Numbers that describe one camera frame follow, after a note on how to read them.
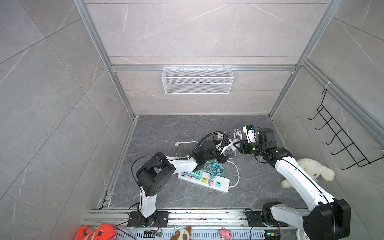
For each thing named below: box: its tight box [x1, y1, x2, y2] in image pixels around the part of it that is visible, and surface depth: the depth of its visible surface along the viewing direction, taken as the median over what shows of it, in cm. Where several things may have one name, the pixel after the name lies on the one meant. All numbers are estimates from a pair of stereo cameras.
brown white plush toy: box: [170, 226, 192, 240], surface depth 69 cm
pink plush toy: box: [218, 227, 233, 240], surface depth 69 cm
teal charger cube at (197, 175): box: [193, 171, 202, 180], surface depth 83 cm
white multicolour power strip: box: [178, 171, 230, 194], surface depth 85 cm
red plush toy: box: [74, 223, 116, 240], surface depth 66 cm
